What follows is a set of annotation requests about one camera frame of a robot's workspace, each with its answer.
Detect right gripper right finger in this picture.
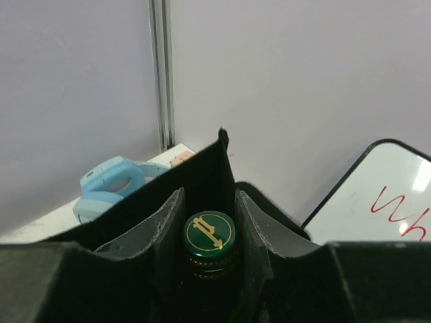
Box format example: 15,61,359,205
235,190,430,322

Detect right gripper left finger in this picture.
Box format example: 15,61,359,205
1,189,185,322

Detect green glass Perrier bottle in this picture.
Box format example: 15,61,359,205
179,211,242,322

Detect black canvas bag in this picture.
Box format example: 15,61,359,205
48,129,309,250

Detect light blue headphones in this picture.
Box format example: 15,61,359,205
73,156,168,224

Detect whiteboard with red writing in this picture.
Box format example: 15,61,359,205
302,139,430,245

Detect small pink box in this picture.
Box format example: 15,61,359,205
170,151,194,168

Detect left aluminium frame post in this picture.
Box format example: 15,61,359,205
149,0,175,151

